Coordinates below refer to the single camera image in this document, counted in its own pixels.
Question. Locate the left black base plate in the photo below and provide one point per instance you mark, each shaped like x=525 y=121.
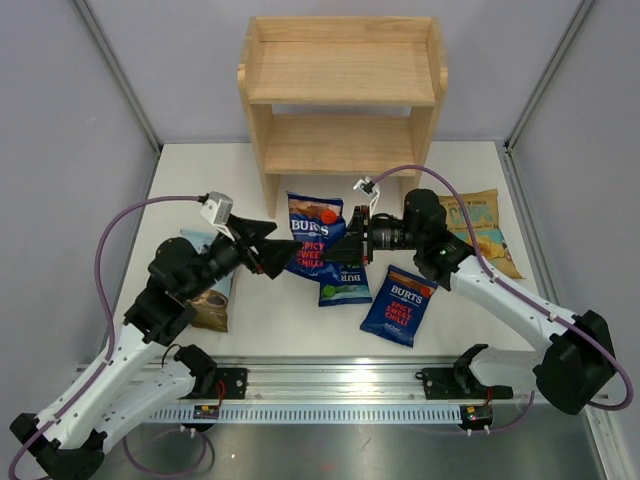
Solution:
x=229 y=383

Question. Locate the yellow kettle chips bag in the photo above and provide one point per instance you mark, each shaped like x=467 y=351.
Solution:
x=483 y=211

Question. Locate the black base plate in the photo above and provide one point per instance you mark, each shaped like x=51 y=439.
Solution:
x=450 y=383
x=229 y=383

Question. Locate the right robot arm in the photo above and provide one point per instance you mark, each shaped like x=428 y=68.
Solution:
x=572 y=356

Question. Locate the wooden two-tier shelf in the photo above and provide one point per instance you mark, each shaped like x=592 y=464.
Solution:
x=341 y=95

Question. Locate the blue Burts chilli bag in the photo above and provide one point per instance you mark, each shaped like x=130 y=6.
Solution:
x=318 y=224
x=399 y=307

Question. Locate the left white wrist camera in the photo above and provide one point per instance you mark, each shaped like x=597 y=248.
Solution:
x=216 y=210

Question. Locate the light blue cassava chips bag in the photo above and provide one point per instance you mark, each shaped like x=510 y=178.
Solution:
x=213 y=305

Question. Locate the blue Burts sea salt bag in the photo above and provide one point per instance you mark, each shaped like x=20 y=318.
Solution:
x=346 y=284

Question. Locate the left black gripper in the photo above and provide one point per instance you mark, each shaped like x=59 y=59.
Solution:
x=274 y=254

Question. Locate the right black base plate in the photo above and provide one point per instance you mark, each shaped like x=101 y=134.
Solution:
x=450 y=383

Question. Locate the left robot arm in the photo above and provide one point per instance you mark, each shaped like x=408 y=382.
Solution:
x=70 y=438

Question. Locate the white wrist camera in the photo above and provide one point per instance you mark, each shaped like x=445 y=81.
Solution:
x=369 y=187
x=216 y=210

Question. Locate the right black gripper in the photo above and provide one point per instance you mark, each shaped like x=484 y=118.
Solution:
x=354 y=245

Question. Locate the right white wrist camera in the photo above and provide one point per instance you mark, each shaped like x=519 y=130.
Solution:
x=369 y=187

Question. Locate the aluminium mounting rail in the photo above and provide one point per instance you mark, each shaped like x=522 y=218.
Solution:
x=301 y=391

